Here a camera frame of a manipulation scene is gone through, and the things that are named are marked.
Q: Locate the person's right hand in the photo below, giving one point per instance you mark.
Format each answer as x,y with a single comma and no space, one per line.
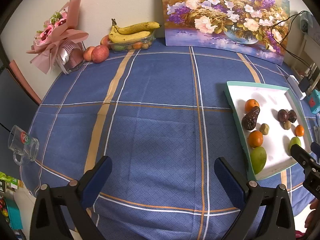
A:
313,217

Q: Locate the yellow banana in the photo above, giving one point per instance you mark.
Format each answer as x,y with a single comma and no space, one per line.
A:
140,27
130,37

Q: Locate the green mango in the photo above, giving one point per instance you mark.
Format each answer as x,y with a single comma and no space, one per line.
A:
258,158
295,140

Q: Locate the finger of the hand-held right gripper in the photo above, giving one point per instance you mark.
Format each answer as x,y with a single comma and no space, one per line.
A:
315,147
301,155

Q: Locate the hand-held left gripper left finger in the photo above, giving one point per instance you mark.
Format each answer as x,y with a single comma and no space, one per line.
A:
100,180

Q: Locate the green packet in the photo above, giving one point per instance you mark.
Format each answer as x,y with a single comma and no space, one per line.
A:
6,180

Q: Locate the blue plaid tablecloth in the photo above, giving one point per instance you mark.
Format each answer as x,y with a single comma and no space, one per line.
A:
150,130

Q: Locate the pink flower bouquet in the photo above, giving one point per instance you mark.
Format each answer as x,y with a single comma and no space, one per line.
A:
57,37

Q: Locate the flower painting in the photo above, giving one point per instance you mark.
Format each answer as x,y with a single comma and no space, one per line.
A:
225,17

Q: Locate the red apple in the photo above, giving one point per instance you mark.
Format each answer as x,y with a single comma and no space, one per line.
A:
100,54
105,40

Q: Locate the small dark brown wrinkled fruit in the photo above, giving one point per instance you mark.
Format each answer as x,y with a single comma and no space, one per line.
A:
282,115
292,116

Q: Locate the orange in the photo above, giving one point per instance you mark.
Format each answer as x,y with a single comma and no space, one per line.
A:
299,130
255,138
250,104

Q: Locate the large dark brown pear-shaped fruit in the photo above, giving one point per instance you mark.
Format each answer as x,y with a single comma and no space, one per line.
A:
250,122

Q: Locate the white power strip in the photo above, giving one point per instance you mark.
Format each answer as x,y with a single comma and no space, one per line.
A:
295,83

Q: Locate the white tray with teal rim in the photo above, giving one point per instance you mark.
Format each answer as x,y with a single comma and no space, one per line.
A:
270,102

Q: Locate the green-white wall plug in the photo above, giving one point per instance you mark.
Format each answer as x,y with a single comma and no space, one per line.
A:
306,25

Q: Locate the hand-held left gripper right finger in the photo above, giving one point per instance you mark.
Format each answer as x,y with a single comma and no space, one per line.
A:
230,182

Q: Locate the black charger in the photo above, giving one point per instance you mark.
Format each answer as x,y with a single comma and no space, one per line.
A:
305,85

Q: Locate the teal toy box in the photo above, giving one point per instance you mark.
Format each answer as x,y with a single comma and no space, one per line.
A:
313,102

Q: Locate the clear plastic fruit container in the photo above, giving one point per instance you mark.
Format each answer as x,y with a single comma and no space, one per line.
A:
130,47

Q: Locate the peach-coloured apple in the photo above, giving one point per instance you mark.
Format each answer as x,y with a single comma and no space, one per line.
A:
87,53

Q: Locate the glass mug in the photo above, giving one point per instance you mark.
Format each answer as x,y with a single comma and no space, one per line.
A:
23,145

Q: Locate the small yellow-green fruit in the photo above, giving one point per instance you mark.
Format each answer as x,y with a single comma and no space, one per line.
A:
264,129
287,125

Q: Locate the white shelf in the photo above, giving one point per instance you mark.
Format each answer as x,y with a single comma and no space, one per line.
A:
306,42

